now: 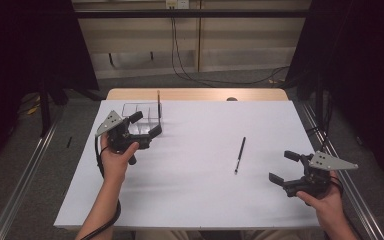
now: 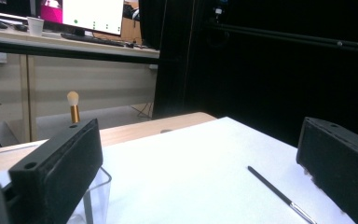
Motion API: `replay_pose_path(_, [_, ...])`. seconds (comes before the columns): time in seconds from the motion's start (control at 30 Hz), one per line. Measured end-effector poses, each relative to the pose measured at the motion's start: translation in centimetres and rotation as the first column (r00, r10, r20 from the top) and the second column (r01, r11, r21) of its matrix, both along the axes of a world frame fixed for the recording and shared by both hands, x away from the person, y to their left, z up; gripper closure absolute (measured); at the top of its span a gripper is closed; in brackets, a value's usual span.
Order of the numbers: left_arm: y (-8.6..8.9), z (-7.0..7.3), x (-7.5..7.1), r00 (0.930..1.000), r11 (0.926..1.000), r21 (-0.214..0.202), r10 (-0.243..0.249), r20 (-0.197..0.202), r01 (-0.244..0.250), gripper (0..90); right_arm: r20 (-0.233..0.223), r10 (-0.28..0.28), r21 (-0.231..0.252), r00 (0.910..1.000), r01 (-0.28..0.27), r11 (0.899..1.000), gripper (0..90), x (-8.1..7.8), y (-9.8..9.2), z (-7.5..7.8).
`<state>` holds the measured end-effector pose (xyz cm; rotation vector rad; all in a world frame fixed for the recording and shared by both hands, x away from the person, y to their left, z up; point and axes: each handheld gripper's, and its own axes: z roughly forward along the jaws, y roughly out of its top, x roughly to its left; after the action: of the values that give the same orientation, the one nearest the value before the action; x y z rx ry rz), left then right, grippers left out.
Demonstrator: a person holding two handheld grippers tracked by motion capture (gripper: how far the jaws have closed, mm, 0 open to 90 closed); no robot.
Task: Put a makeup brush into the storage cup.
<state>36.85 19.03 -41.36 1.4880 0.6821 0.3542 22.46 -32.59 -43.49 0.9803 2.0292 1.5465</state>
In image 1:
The person's right hand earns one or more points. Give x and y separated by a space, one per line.
328 205

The white wall socket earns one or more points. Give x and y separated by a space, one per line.
177 3

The black metal stand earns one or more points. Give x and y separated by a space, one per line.
45 110

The black curtain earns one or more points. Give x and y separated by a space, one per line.
363 66
23 50

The metal floor rail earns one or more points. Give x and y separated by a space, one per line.
23 186
353 186

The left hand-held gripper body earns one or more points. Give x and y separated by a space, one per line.
120 138

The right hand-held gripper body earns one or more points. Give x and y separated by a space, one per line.
313 181

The black pen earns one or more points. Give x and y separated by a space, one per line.
240 155

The beige office desk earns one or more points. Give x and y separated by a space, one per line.
246 13

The black gold makeup brush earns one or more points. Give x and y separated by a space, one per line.
159 106

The white table mat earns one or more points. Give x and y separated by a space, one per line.
196 200

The small black floor item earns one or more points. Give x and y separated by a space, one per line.
69 142

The clear plastic organizer box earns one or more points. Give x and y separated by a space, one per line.
140 128

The person's left hand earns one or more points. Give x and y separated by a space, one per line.
115 166

